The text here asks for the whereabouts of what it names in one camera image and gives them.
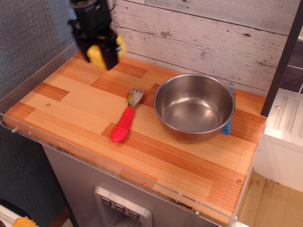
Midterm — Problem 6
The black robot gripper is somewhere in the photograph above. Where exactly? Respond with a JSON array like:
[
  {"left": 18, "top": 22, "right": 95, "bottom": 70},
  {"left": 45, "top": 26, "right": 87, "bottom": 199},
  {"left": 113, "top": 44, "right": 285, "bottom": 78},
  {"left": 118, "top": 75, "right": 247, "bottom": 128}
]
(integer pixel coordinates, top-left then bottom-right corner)
[{"left": 69, "top": 0, "right": 118, "bottom": 70}]

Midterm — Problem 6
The yellow toy capsicum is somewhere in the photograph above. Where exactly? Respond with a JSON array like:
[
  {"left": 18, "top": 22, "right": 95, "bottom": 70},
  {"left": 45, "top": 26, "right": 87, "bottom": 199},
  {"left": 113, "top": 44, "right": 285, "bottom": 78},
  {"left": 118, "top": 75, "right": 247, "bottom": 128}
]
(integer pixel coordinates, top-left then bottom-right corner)
[{"left": 88, "top": 35, "right": 127, "bottom": 70}]

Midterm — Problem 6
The stainless steel pot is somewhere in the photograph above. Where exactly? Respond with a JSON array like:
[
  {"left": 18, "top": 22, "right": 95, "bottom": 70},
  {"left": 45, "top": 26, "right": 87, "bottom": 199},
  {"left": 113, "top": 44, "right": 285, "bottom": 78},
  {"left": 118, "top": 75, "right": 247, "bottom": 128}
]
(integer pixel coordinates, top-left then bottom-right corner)
[{"left": 153, "top": 74, "right": 236, "bottom": 142}]

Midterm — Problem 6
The blue cloth under pot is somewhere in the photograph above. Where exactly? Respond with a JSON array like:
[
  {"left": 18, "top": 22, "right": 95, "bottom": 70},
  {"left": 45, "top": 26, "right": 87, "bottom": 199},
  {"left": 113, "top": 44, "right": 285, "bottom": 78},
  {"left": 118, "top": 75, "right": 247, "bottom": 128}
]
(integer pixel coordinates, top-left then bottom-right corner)
[{"left": 220, "top": 87, "right": 235, "bottom": 135}]

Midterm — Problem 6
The clear acrylic left guard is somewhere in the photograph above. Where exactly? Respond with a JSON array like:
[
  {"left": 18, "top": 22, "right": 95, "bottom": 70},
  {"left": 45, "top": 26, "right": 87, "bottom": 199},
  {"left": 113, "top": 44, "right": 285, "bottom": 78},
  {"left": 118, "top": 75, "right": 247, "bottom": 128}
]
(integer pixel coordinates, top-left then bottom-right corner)
[{"left": 0, "top": 43, "right": 79, "bottom": 114}]

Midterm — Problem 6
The clear acrylic guard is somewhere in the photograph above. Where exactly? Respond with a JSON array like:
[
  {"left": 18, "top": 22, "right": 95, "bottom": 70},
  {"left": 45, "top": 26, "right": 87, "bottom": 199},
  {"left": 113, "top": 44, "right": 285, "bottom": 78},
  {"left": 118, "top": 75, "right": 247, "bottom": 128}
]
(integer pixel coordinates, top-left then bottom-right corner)
[
  {"left": 0, "top": 43, "right": 79, "bottom": 114},
  {"left": 2, "top": 110, "right": 241, "bottom": 227}
]

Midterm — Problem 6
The clear acrylic front guard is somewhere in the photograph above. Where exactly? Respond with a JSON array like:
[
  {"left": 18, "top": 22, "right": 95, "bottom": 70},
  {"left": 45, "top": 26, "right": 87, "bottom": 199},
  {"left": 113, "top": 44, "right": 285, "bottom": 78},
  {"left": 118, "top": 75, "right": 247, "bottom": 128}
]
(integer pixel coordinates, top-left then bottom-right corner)
[{"left": 2, "top": 110, "right": 241, "bottom": 227}]

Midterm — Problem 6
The grey toy fridge cabinet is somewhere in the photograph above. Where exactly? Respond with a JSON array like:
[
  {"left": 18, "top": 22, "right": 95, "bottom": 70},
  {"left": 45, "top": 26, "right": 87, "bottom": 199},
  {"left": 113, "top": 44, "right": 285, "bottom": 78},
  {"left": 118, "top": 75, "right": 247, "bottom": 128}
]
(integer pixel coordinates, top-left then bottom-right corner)
[{"left": 43, "top": 146, "right": 214, "bottom": 227}]

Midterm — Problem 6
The silver dispenser button panel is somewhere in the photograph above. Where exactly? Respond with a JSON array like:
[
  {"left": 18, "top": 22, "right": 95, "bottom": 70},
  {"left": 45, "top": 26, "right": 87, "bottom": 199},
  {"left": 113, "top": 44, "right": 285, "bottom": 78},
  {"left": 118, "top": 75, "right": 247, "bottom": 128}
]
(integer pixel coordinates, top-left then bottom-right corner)
[{"left": 94, "top": 186, "right": 153, "bottom": 227}]

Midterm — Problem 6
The yellow object bottom left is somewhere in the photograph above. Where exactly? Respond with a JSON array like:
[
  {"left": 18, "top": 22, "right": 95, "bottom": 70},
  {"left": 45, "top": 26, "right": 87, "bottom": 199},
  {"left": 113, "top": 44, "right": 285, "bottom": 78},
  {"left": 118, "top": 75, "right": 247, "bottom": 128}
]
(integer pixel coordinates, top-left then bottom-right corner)
[{"left": 13, "top": 217, "right": 37, "bottom": 227}]

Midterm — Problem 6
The white toy sink unit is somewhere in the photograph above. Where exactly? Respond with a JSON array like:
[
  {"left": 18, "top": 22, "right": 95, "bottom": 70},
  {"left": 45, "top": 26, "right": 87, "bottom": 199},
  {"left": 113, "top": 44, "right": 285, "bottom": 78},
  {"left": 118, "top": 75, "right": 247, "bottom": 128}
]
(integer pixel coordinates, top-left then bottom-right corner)
[{"left": 253, "top": 89, "right": 303, "bottom": 192}]

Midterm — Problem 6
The red handled metal spork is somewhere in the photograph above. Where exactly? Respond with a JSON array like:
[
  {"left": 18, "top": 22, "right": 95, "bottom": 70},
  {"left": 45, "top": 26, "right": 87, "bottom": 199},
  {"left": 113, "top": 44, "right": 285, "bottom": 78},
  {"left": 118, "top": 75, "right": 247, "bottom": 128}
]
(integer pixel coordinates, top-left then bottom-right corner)
[{"left": 110, "top": 87, "right": 145, "bottom": 143}]

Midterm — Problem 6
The dark right frame post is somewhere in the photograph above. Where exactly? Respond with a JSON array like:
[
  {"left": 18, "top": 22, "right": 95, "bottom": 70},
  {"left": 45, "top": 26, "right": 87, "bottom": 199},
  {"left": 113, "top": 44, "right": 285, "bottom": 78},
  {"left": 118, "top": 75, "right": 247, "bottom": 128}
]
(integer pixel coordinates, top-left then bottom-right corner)
[{"left": 260, "top": 0, "right": 303, "bottom": 117}]

